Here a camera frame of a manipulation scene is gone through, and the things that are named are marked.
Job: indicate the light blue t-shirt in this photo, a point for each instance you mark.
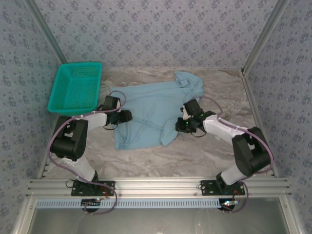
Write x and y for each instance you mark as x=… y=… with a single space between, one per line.
x=146 y=107

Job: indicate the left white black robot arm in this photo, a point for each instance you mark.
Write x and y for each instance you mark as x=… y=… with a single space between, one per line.
x=73 y=141

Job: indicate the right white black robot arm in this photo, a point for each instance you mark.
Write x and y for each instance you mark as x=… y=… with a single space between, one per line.
x=251 y=151

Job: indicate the green plastic basket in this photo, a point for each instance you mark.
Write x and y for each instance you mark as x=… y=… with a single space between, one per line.
x=73 y=90

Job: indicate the small black circuit board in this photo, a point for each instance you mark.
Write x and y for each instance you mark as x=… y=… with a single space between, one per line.
x=90 y=202
x=228 y=203

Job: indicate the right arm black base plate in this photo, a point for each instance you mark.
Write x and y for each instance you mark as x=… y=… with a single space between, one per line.
x=207 y=187

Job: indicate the aluminium mounting rail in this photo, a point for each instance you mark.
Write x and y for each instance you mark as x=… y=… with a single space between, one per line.
x=156 y=185

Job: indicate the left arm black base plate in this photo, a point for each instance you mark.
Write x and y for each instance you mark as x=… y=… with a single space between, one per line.
x=107 y=189

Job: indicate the aluminium corner post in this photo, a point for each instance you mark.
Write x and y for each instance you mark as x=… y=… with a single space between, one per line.
x=47 y=31
x=266 y=31

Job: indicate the aluminium frame leg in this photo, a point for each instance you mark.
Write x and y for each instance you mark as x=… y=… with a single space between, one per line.
x=23 y=217
x=290 y=217

